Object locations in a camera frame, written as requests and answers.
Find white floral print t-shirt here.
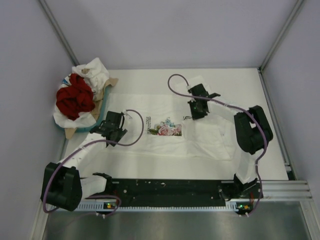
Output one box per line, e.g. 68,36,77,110
107,78,239,161

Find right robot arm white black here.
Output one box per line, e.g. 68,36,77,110
187,83,274,198

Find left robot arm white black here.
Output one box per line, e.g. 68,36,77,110
40,111,127,213

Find white t-shirts in basket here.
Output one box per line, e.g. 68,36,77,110
52,57,111,128

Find tan cloth in basket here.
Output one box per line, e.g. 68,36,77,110
64,67,120,139

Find red t-shirt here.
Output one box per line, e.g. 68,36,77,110
56,73,95,121

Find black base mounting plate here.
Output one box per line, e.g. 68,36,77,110
90,178,263,208

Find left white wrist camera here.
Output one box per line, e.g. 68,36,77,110
122,110,132,119

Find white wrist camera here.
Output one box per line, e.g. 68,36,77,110
122,110,132,119
186,85,194,102

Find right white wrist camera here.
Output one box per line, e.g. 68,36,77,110
186,85,194,102

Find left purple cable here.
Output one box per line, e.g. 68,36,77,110
41,109,145,214

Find grey slotted cable duct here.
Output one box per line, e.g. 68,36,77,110
74,200,249,213

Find aluminium extrusion rail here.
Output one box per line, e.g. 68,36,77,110
84,179,313,201

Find left aluminium frame post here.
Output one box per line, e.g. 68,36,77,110
37,0,79,66

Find aluminium frame post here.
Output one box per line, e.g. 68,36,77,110
258,0,307,72
37,0,79,66

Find right aluminium frame post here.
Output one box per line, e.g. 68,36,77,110
258,0,307,72

